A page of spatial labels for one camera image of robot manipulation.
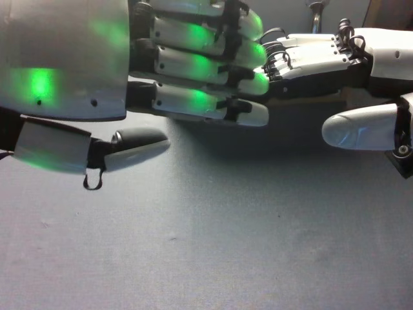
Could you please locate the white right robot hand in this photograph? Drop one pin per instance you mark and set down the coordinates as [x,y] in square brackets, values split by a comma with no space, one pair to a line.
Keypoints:
[316,55]

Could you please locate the grey table cloth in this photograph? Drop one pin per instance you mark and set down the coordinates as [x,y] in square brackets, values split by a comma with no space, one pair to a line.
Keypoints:
[206,242]

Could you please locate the white cabinet drawer front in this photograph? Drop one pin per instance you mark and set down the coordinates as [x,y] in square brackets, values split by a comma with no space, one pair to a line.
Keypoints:
[290,13]

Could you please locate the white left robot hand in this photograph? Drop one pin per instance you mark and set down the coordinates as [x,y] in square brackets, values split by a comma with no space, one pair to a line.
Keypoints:
[64,48]

